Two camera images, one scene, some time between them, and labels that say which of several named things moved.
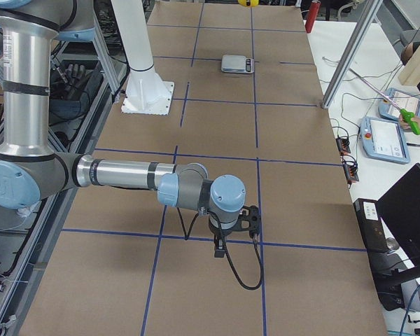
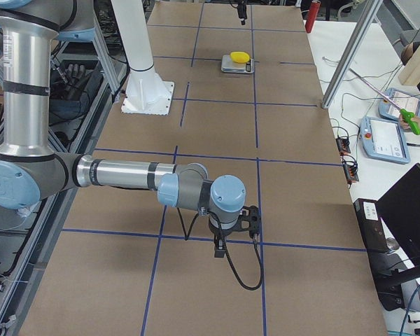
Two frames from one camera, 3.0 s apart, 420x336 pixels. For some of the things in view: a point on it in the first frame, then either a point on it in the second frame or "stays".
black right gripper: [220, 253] stays
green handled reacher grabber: [407, 115] stays
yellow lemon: [253, 3] to [240, 57]
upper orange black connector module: [343, 145] stays
